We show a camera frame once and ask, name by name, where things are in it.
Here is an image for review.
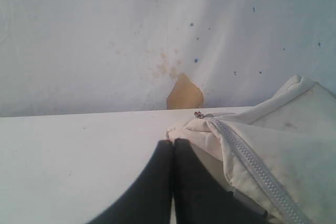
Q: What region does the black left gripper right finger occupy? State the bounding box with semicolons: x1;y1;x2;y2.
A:
173;138;267;223

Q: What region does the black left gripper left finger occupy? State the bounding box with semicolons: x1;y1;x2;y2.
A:
90;140;173;224

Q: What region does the white canvas duffel bag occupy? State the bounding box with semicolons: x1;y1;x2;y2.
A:
166;76;335;223

